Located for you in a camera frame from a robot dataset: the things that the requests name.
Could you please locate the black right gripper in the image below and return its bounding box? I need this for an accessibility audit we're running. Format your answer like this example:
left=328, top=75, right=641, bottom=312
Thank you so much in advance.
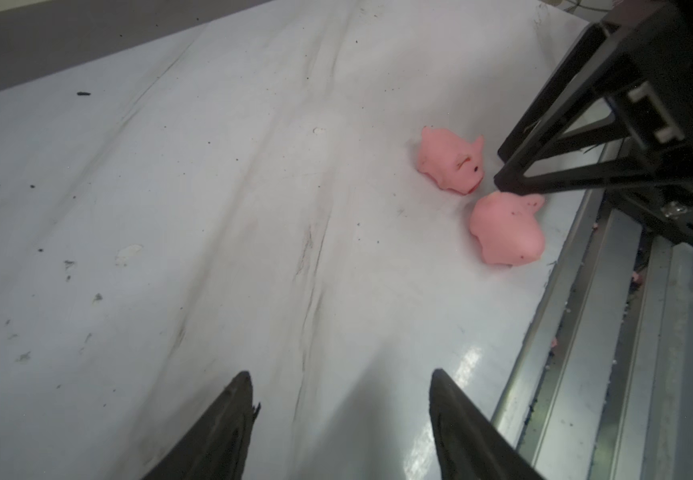
left=495, top=1, right=693, bottom=247

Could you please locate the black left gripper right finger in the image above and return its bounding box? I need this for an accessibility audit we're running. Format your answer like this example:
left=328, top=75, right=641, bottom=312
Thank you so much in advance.
left=429, top=369, right=541, bottom=480

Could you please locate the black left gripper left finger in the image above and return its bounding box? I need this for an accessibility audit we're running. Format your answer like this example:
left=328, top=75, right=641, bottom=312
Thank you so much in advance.
left=144, top=371, right=262, bottom=480

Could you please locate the pink pig toy right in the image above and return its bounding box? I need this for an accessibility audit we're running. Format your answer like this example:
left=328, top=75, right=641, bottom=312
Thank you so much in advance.
left=416, top=126, right=484, bottom=195

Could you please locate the pink pig toy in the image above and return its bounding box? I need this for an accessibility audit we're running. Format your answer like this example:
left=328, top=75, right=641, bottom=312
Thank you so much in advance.
left=469, top=191, right=545, bottom=266
left=416, top=126, right=484, bottom=195

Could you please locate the pink pig toy near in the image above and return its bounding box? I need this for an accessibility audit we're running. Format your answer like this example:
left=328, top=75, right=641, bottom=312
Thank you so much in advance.
left=469, top=191, right=545, bottom=266

